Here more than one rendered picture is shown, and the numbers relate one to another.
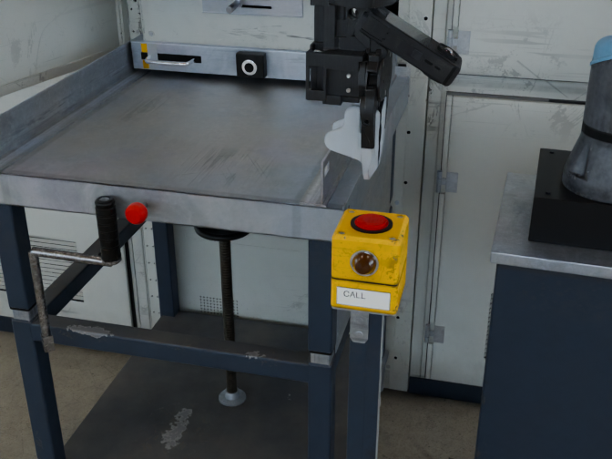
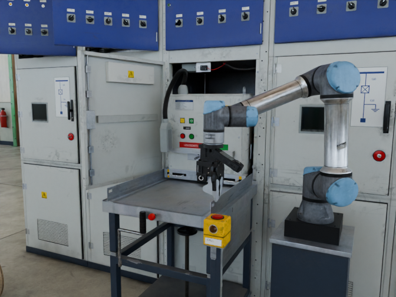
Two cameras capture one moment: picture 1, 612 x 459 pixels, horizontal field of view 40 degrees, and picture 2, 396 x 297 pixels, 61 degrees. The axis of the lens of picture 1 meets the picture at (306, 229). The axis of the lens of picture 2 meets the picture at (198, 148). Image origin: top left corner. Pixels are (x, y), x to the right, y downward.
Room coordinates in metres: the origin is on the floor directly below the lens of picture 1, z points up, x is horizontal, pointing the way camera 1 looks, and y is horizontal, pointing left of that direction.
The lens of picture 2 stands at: (-0.30, -0.21, 1.32)
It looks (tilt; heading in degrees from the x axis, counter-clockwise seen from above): 8 degrees down; 10
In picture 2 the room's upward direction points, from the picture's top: straight up
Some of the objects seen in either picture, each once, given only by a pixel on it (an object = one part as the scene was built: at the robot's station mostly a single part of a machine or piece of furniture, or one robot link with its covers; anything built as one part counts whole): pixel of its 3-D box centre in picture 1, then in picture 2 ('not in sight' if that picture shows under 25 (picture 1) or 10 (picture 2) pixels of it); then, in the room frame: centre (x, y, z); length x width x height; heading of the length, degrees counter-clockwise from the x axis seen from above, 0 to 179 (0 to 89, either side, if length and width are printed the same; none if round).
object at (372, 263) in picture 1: (363, 265); (212, 229); (0.84, -0.07, 0.87); 0.03 x 0.01 x 0.03; 76
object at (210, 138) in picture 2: not in sight; (213, 138); (0.89, -0.06, 1.19); 0.08 x 0.08 x 0.05
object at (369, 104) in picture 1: (369, 107); (214, 178); (0.87, -0.07, 1.05); 0.05 x 0.02 x 0.09; 165
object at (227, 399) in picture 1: (231, 393); not in sight; (1.49, 0.16, 0.18); 0.06 x 0.06 x 0.02
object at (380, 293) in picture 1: (370, 260); (217, 230); (0.89, -0.08, 0.85); 0.08 x 0.08 x 0.10; 76
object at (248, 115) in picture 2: not in sight; (240, 116); (0.94, -0.15, 1.27); 0.11 x 0.11 x 0.08; 20
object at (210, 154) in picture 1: (219, 129); (187, 196); (1.49, 0.16, 0.80); 0.68 x 0.62 x 0.06; 166
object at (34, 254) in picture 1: (76, 279); (131, 239); (1.17, 0.37, 0.66); 0.17 x 0.03 x 0.30; 75
